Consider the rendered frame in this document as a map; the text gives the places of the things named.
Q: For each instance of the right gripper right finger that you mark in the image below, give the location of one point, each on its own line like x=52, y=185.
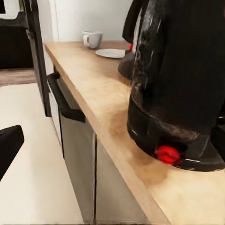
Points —
x=217, y=139

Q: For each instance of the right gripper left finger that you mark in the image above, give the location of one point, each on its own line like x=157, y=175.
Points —
x=11, y=140

